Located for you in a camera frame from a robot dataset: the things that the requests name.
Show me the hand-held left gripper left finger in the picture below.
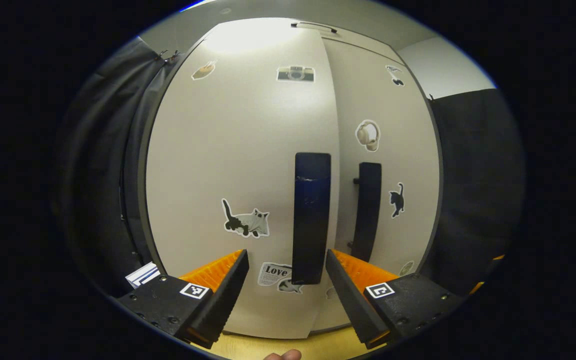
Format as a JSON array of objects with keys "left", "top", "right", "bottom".
[{"left": 113, "top": 249, "right": 250, "bottom": 350}]

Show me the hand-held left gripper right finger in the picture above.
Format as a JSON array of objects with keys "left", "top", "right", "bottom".
[{"left": 325, "top": 249, "right": 464, "bottom": 350}]

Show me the white cabinet door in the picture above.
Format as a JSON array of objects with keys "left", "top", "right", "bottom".
[
  {"left": 145, "top": 17, "right": 341, "bottom": 340},
  {"left": 322, "top": 37, "right": 444, "bottom": 333}
]

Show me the blue and white box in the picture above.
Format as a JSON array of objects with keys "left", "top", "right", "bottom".
[{"left": 125, "top": 262, "right": 161, "bottom": 290}]

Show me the black door handle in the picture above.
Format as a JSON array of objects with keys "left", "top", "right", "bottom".
[
  {"left": 292, "top": 152, "right": 332, "bottom": 286},
  {"left": 350, "top": 162, "right": 383, "bottom": 263}
]

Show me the metal drawer handle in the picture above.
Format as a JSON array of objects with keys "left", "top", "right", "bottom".
[{"left": 290, "top": 21, "right": 339, "bottom": 34}]

